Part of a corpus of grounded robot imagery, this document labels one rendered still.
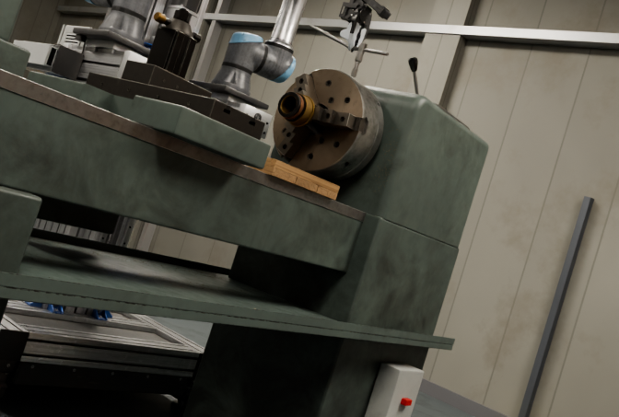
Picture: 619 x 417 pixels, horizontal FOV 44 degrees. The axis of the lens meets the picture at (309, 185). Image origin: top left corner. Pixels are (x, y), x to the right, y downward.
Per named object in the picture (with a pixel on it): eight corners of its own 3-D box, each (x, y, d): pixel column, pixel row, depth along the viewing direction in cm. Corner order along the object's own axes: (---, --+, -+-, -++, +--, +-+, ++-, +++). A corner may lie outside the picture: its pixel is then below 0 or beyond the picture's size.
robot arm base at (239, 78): (202, 83, 287) (210, 58, 288) (231, 97, 298) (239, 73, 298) (227, 87, 277) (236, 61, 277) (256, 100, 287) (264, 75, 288)
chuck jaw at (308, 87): (312, 116, 230) (305, 82, 234) (326, 110, 228) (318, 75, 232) (292, 105, 221) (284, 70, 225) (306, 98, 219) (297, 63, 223)
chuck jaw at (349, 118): (332, 115, 226) (367, 119, 219) (328, 131, 225) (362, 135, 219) (311, 103, 217) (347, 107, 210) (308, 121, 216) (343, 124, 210)
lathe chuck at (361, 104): (273, 156, 242) (317, 65, 241) (347, 195, 224) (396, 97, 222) (256, 148, 235) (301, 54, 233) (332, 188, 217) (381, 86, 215)
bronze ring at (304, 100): (298, 96, 224) (280, 86, 216) (324, 100, 218) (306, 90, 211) (288, 126, 223) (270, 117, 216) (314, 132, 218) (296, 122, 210)
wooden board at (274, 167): (239, 172, 231) (243, 160, 231) (335, 200, 210) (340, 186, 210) (169, 146, 206) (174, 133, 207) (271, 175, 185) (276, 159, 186)
